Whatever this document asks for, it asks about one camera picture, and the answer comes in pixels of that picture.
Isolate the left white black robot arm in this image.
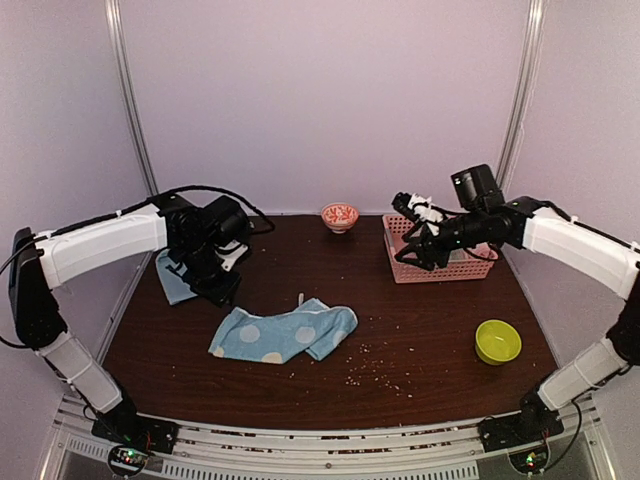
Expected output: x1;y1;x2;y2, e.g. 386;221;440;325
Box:
4;192;254;444

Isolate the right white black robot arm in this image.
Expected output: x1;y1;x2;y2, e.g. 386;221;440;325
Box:
392;164;639;442

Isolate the pink plastic basket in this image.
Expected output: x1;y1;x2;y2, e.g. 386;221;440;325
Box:
382;214;499;284

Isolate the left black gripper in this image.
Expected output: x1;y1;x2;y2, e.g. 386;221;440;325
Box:
175;237;241;307

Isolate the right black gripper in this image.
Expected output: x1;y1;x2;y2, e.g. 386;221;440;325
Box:
396;208;488;270

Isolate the plain light blue towel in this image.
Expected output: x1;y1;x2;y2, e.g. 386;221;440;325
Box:
155;249;196;306

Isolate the front aluminium rail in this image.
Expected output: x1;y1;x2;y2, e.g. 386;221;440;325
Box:
36;395;617;479

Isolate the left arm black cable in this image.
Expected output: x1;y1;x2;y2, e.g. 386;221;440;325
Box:
149;184;276;236

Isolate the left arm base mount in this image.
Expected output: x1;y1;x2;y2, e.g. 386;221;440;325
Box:
91;417;179;454

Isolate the blue polka dot towel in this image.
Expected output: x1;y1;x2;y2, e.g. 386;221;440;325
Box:
208;298;358;364

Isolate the orange patterned ceramic bowl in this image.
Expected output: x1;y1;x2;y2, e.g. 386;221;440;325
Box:
321;202;360;234

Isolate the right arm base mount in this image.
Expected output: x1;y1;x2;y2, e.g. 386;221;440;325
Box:
477;413;564;453

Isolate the left aluminium frame post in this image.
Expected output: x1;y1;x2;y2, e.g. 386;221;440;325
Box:
104;0;159;195

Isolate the aluminium frame post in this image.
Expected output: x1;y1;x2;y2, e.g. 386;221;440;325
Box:
104;0;159;195
497;0;547;191

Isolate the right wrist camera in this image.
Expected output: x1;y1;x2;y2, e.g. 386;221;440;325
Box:
391;192;445;236

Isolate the lime green bowl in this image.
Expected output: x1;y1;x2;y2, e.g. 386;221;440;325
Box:
475;319;522;366

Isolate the right aluminium frame post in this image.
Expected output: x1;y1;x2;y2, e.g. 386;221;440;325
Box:
497;0;547;191

